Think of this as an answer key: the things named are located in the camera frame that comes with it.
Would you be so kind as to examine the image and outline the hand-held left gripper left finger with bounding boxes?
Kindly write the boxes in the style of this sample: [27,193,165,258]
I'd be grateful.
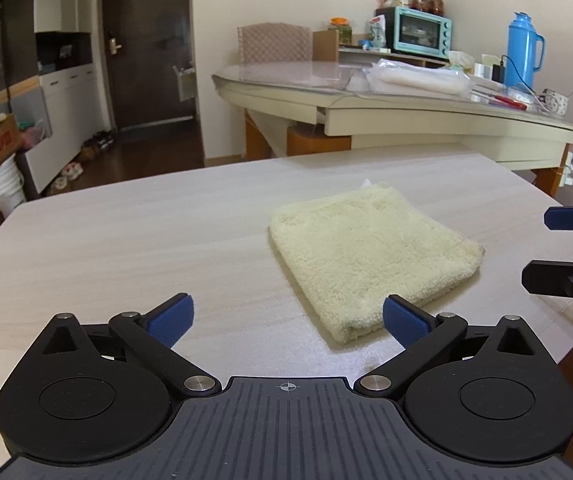
[41,292,222,398]

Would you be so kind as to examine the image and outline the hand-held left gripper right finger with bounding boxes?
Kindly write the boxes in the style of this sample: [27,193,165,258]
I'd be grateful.
[354,294,537,400]

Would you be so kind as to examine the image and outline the cream terry towel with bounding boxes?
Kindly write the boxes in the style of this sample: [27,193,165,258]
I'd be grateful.
[268,181,485,345]

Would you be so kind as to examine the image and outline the blue thermos flask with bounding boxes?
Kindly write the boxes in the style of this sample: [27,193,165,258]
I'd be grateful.
[507,11,546,88]

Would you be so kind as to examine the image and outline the cream dining table glass cover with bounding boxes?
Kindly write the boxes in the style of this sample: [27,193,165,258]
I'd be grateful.
[211,57,573,193]

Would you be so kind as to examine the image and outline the clear plastic bag white contents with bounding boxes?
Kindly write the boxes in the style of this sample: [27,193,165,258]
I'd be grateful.
[364,58,470,97]

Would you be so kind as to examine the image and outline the white plastic bucket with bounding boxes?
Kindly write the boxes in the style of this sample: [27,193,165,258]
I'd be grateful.
[0,152,27,213]

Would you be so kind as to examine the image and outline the wooden shelf board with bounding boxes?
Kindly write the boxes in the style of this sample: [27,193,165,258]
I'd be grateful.
[339,45,455,68]

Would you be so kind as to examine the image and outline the pink plastic bag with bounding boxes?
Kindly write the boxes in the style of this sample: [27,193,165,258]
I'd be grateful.
[20,120,50,148]

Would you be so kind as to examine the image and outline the teal toaster oven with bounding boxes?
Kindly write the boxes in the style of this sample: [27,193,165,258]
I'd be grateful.
[375,6,453,58]

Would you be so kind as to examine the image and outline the red white packet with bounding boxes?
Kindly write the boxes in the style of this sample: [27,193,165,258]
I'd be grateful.
[369,16,387,48]

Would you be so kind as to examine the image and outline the dark wooden door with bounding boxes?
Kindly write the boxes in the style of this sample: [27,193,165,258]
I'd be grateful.
[97,0,202,133]

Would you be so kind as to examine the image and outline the small brown cardboard box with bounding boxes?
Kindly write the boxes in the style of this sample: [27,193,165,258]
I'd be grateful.
[313,29,341,63]

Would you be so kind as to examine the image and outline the orange lid jar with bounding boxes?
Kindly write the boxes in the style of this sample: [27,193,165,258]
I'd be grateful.
[330,17,353,45]

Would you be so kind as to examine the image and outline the quilted beige chair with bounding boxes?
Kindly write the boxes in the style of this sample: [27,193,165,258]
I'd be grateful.
[237,22,313,66]

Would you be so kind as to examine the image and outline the grey white hallway cabinet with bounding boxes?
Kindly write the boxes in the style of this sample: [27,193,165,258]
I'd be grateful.
[0,0,117,198]

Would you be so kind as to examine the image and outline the red handled tool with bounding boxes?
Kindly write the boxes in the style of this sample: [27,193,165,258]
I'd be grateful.
[471,91,532,111]

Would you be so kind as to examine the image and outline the black cable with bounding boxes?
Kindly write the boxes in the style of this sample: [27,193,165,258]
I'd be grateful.
[501,55,545,111]

